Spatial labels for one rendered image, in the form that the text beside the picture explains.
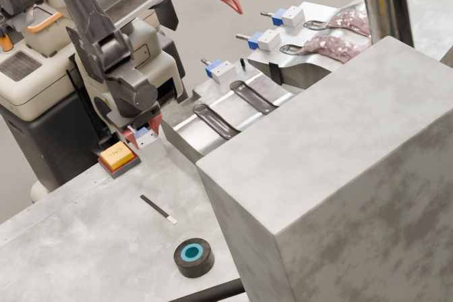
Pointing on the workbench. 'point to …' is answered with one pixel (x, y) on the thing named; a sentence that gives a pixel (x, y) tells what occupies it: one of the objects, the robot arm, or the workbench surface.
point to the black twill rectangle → (275, 73)
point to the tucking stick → (158, 209)
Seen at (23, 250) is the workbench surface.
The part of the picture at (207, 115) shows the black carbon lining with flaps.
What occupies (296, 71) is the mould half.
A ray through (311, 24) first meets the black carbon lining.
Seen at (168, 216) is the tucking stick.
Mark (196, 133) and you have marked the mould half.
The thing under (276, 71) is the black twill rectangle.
